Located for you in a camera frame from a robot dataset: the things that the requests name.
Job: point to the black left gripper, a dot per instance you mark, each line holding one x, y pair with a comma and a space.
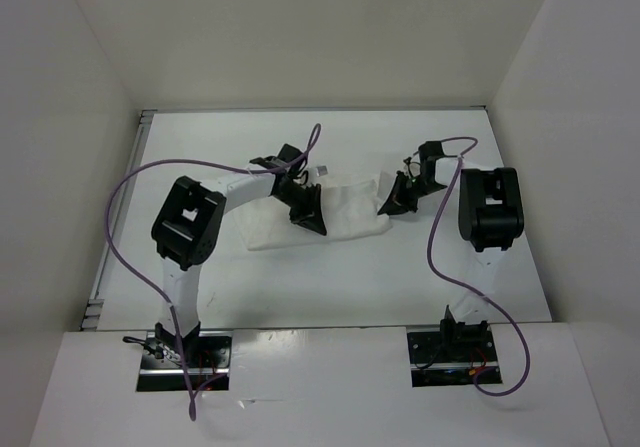
310, 216

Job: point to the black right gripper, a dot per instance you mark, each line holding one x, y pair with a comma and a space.
397, 202

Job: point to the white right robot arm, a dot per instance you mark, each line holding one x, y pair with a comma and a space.
490, 215

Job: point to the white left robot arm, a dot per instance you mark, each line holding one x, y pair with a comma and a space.
187, 227

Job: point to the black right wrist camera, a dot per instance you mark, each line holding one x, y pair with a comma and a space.
431, 152

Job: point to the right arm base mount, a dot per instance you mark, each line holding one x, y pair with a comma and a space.
437, 361

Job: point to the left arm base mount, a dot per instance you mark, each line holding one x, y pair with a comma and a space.
161, 370

